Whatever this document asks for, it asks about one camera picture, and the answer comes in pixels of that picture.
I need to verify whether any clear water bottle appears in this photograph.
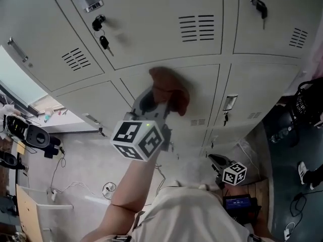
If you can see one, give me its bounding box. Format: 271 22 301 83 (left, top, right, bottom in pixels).
269 126 294 144

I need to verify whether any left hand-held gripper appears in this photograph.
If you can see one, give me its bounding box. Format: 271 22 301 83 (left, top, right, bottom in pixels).
110 84 177 162

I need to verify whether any black wire basket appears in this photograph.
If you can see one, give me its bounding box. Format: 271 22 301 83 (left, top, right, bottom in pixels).
289 77 323 130

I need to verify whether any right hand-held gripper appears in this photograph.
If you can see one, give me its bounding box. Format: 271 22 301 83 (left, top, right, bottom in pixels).
207 153 248 187

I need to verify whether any clear plastic bag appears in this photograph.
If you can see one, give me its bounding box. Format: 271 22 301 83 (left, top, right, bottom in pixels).
234 137 263 182

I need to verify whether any black device with blue screen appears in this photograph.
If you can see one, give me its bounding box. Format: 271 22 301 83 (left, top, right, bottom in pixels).
222 193 262 223

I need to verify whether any frosted glass panel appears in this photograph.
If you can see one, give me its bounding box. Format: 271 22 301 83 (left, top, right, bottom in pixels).
0 45 49 108

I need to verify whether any bank of grey locker doors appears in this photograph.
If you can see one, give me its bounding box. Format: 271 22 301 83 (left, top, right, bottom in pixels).
0 0 312 161

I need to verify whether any person's white shirt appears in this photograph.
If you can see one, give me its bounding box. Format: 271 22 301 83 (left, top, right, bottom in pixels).
130 180 255 242

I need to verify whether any black key in lock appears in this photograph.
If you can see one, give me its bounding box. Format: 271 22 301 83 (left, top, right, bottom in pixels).
91 14 107 32

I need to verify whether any white cable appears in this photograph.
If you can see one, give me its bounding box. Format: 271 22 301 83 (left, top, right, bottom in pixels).
49 150 117 200

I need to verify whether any white charger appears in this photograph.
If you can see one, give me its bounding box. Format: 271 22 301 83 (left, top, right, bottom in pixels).
283 221 296 238

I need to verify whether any black device with yellow buttons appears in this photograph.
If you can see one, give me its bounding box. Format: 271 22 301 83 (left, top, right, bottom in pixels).
4 114 29 139

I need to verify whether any black power adapter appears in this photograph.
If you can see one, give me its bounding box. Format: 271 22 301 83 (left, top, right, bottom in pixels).
43 144 62 159

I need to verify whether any wooden board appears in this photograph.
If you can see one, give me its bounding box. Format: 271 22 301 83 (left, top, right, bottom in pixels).
236 177 270 213

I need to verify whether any black floor cable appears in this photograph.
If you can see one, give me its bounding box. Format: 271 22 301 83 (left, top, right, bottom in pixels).
288 191 308 219

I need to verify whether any black round speaker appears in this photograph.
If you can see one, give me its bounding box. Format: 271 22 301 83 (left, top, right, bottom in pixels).
0 151 19 170
24 124 51 149

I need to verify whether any black key on ring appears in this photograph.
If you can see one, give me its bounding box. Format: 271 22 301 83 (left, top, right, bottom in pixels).
98 35 115 57

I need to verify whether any person's left forearm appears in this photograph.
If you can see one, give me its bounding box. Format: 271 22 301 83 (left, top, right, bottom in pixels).
110 153 165 214

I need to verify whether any black key with long blade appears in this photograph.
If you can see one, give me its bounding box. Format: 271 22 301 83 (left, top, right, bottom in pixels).
249 0 268 30

